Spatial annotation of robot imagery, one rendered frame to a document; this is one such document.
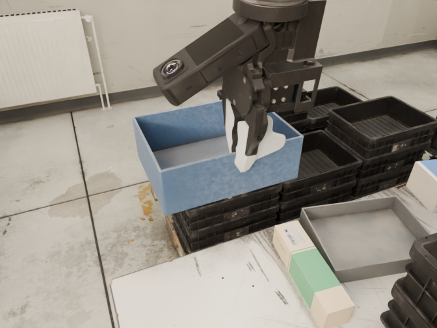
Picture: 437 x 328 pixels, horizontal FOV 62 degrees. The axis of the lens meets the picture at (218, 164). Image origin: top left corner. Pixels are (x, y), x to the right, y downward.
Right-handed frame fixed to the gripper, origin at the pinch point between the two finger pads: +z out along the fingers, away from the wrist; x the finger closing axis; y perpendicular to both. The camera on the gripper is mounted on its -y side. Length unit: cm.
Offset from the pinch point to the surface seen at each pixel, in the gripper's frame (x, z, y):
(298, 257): 4.6, 36.3, 19.3
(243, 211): 52, 76, 31
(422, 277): -13.5, 22.7, 29.7
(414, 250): -10.6, 18.5, 28.7
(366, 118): 83, 70, 113
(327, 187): 54, 77, 72
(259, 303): 0.4, 42.0, 8.6
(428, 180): 13, 36, 66
